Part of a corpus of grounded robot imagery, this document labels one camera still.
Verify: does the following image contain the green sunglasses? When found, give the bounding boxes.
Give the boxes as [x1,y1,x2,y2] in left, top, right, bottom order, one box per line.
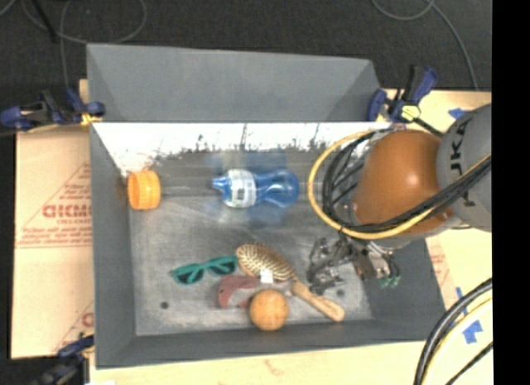
[170,255,239,286]

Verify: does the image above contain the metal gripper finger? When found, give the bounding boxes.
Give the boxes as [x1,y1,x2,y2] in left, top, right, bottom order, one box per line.
[309,237,345,267]
[306,264,348,296]

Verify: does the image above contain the orange ribbed cup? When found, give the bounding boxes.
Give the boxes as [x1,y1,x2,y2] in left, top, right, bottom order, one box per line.
[126,169,162,211]

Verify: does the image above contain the orange-brown ball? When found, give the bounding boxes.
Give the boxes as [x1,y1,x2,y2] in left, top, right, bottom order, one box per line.
[248,288,291,332]

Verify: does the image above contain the red-brown curved flat piece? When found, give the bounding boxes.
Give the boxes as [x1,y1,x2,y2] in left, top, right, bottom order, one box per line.
[216,273,267,310]

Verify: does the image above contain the blue plastic bottle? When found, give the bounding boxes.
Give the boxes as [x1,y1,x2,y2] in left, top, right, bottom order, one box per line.
[211,167,301,209]

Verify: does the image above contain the grey metal bin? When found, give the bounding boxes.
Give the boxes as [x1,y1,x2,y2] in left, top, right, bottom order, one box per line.
[85,43,449,368]

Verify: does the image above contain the brown cardboard board red print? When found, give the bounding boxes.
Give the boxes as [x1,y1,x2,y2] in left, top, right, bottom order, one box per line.
[10,79,460,360]

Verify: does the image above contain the wooden hairbrush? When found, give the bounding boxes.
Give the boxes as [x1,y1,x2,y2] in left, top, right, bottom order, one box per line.
[235,243,346,323]

